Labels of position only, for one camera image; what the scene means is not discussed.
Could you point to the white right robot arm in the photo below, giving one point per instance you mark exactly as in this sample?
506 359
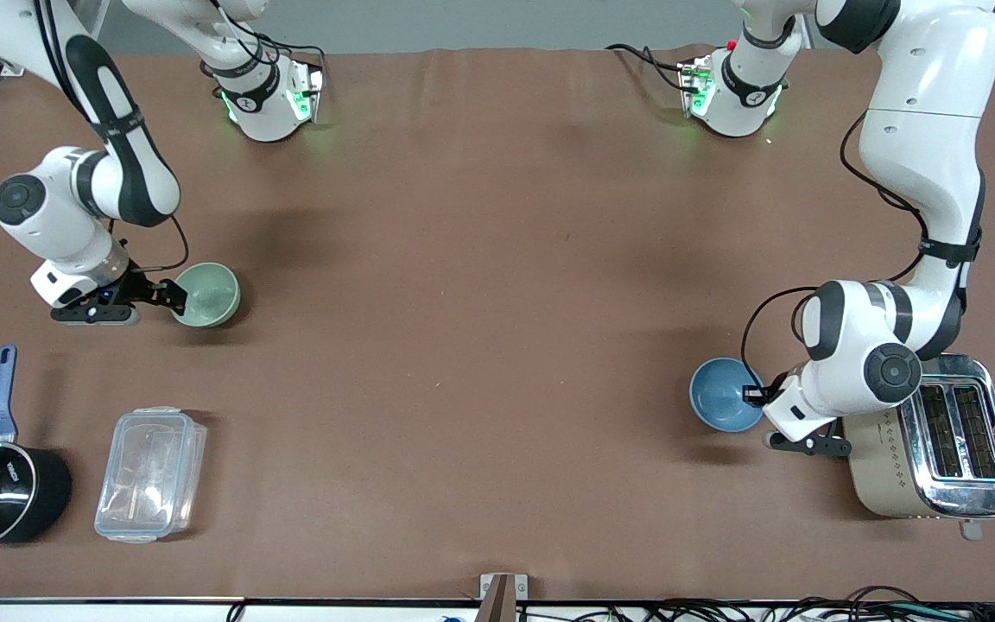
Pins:
130 164

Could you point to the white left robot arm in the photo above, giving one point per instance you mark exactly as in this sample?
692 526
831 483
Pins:
921 155

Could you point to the metal table edge bracket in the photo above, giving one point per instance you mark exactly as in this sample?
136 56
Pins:
503 592

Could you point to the green bowl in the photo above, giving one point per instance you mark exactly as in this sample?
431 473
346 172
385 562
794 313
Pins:
212 295

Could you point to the blue bowl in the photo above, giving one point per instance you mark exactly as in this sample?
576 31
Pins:
720 396

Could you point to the chrome and beige toaster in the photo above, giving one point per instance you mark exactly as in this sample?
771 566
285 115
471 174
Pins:
938 449

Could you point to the brown table cover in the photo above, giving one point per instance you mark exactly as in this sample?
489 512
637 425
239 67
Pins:
480 302

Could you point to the clear plastic lidded container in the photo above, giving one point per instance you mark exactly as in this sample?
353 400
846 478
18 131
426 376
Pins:
150 475

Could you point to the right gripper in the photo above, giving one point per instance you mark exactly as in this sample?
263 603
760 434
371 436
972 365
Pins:
140 286

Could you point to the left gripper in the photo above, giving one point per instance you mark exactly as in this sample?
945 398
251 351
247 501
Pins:
757 396

